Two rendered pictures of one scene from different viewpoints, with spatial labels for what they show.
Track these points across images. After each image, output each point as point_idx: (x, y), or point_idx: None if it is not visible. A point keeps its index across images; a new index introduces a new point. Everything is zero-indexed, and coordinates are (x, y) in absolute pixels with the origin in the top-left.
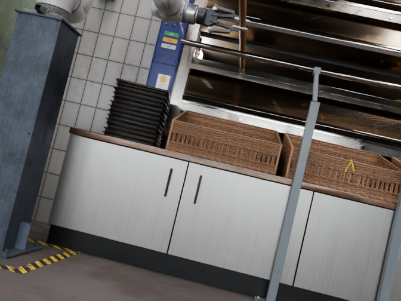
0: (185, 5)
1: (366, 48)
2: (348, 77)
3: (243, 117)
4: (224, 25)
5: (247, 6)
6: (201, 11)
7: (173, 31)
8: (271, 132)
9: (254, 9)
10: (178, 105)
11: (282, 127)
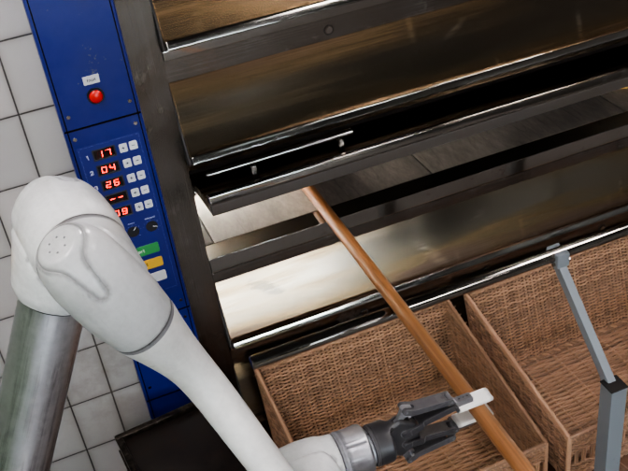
0: (344, 463)
1: (604, 91)
2: (621, 237)
3: (369, 304)
4: (441, 435)
5: (287, 85)
6: (389, 453)
7: (140, 245)
8: (436, 305)
9: (307, 83)
10: (226, 359)
11: (449, 278)
